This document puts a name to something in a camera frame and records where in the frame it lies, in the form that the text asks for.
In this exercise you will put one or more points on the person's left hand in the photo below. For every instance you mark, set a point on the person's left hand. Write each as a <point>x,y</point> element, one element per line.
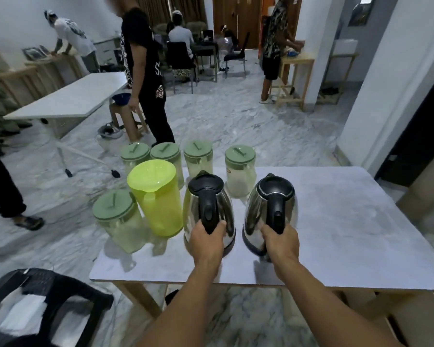
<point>208,249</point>

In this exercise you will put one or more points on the person's right hand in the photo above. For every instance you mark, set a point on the person's right hand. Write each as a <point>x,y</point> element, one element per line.
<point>284,249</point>

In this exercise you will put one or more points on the yellow-green plastic pitcher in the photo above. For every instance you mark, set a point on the yellow-green plastic pitcher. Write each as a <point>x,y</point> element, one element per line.
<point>159,202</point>

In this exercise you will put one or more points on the green lidded clear pitcher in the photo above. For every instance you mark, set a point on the green lidded clear pitcher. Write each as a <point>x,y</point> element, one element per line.
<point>166,151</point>
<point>135,153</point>
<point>240,166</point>
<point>115,220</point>
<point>198,151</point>

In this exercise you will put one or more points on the person's right forearm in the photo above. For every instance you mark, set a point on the person's right forearm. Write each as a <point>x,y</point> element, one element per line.
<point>322,307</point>

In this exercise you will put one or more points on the person's left forearm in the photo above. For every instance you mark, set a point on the person's left forearm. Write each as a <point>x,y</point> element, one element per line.
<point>184,310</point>

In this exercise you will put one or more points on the black plastic chair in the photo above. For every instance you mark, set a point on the black plastic chair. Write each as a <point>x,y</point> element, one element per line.
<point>76,296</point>

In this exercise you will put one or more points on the brown plastic stool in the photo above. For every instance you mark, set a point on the brown plastic stool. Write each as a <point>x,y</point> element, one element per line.
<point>130,119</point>

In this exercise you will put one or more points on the grey round appliance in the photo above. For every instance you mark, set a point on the grey round appliance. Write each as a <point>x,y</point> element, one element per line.
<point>110,130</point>

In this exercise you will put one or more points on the blue bowl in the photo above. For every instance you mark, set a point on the blue bowl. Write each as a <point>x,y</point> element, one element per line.
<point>121,99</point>

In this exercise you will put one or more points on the light wooden side table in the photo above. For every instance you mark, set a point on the light wooden side table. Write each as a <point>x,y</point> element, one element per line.
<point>296,63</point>
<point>341,57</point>

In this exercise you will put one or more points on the black office chair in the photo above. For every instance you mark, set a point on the black office chair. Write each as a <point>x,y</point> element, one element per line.
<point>238,54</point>
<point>179,55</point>

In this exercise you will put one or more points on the dark desk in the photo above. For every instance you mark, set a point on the dark desk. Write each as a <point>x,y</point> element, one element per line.
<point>206,50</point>

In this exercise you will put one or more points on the white folding table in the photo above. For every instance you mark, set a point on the white folding table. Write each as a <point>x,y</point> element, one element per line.
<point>72,93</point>

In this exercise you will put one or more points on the white box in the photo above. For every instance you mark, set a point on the white box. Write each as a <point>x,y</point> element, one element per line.
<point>345,46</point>

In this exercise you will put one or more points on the white drawer unit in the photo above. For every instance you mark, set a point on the white drawer unit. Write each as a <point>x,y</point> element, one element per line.
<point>106,50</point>

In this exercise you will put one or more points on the brown wooden door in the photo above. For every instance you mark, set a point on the brown wooden door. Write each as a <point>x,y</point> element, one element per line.
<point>238,18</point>

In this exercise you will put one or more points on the light wooden long table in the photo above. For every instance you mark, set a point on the light wooden long table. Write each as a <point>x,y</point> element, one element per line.
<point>18,74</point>
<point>58,63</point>

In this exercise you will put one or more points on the framed picture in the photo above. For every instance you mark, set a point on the framed picture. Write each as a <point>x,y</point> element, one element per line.
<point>32,53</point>

